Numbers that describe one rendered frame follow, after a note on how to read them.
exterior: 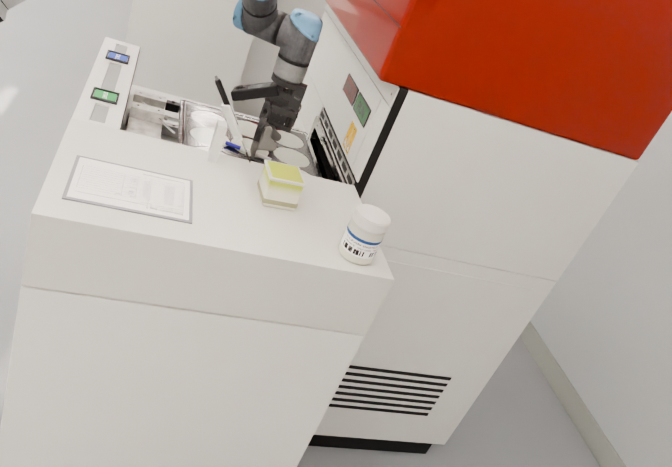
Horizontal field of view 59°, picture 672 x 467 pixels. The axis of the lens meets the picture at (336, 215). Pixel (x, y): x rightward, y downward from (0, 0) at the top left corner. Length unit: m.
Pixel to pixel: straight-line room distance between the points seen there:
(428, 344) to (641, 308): 1.12
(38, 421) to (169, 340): 0.32
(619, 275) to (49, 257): 2.26
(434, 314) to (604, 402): 1.21
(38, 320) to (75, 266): 0.13
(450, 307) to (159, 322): 0.89
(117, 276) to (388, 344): 0.93
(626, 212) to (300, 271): 1.95
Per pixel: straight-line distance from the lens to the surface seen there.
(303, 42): 1.37
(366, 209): 1.11
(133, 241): 1.02
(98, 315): 1.13
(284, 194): 1.17
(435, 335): 1.79
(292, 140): 1.68
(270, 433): 1.39
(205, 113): 1.67
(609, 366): 2.76
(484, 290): 1.74
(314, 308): 1.14
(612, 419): 2.75
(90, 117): 1.35
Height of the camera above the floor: 1.54
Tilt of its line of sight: 28 degrees down
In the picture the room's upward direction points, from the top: 23 degrees clockwise
